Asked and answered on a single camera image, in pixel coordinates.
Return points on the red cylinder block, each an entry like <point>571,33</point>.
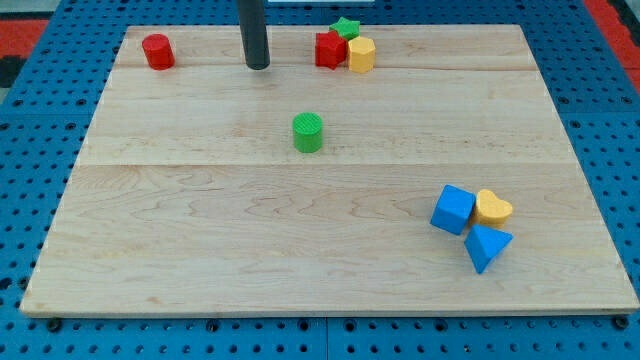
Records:
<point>158,51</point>

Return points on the light wooden board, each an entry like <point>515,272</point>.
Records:
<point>188,198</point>

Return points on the blue triangle block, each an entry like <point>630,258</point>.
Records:
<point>484,244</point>

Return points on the red star block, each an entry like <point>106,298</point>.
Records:
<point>330,49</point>

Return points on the green cylinder block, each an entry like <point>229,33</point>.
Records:
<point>307,132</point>

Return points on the blue cube block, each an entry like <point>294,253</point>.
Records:
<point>453,209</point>

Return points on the yellow hexagon block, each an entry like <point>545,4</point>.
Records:
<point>362,54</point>

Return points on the yellow heart block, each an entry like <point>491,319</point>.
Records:
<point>490,210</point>

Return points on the green star block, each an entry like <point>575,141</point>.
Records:
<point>346,28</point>

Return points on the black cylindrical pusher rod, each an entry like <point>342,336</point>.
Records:
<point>252,23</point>

